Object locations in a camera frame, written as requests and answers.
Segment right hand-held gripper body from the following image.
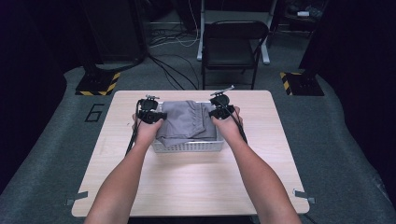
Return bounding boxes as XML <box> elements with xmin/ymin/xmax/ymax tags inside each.
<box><xmin>208</xmin><ymin>85</ymin><xmax>236</xmax><ymax>120</ymax></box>

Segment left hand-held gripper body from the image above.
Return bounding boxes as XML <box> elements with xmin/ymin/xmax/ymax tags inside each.
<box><xmin>136</xmin><ymin>94</ymin><xmax>163</xmax><ymax>125</ymax></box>

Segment gray pants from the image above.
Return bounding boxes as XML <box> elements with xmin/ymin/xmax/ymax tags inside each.
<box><xmin>155</xmin><ymin>99</ymin><xmax>219</xmax><ymax>148</ymax></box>

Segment white perforated plastic basket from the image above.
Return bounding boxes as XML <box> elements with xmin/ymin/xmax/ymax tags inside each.
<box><xmin>150</xmin><ymin>100</ymin><xmax>226</xmax><ymax>154</ymax></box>

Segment person's left hand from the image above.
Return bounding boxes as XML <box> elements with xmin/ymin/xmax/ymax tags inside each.
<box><xmin>132</xmin><ymin>113</ymin><xmax>165</xmax><ymax>147</ymax></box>

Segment person's right hand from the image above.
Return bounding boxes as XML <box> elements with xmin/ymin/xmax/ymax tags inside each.
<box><xmin>211</xmin><ymin>105</ymin><xmax>247</xmax><ymax>145</ymax></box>

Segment black folding chair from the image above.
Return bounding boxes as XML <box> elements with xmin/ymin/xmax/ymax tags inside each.
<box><xmin>201</xmin><ymin>20</ymin><xmax>270</xmax><ymax>91</ymax></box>

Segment black stand base striped edge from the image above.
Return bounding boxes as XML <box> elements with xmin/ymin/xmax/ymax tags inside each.
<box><xmin>279</xmin><ymin>71</ymin><xmax>325</xmax><ymax>97</ymax></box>
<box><xmin>75</xmin><ymin>72</ymin><xmax>121</xmax><ymax>97</ymax></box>

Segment white desk leg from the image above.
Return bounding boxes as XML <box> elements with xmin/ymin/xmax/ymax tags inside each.
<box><xmin>196</xmin><ymin>0</ymin><xmax>206</xmax><ymax>62</ymax></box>
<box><xmin>261</xmin><ymin>0</ymin><xmax>278</xmax><ymax>65</ymax></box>

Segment black equipment cabinet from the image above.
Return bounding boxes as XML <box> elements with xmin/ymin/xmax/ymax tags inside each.
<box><xmin>81</xmin><ymin>0</ymin><xmax>149</xmax><ymax>63</ymax></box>

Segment gray tape strip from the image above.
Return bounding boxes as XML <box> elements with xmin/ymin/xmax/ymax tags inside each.
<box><xmin>292</xmin><ymin>188</ymin><xmax>317</xmax><ymax>205</ymax></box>
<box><xmin>64</xmin><ymin>190</ymin><xmax>90</xmax><ymax>207</ymax></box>

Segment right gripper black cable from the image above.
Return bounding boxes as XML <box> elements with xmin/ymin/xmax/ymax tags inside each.
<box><xmin>216</xmin><ymin>98</ymin><xmax>249</xmax><ymax>145</ymax></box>

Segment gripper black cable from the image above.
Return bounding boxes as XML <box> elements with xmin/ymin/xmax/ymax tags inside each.
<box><xmin>124</xmin><ymin>99</ymin><xmax>143</xmax><ymax>157</ymax></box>
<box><xmin>216</xmin><ymin>98</ymin><xmax>249</xmax><ymax>145</ymax></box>

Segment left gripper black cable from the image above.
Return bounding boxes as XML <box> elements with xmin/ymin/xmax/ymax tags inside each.
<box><xmin>124</xmin><ymin>99</ymin><xmax>143</xmax><ymax>157</ymax></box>

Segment black floor cables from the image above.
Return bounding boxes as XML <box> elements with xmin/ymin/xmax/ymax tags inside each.
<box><xmin>148</xmin><ymin>53</ymin><xmax>200</xmax><ymax>91</ymax></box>

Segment white floor cables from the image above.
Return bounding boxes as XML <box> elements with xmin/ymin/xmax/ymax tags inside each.
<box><xmin>148</xmin><ymin>0</ymin><xmax>201</xmax><ymax>49</ymax></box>

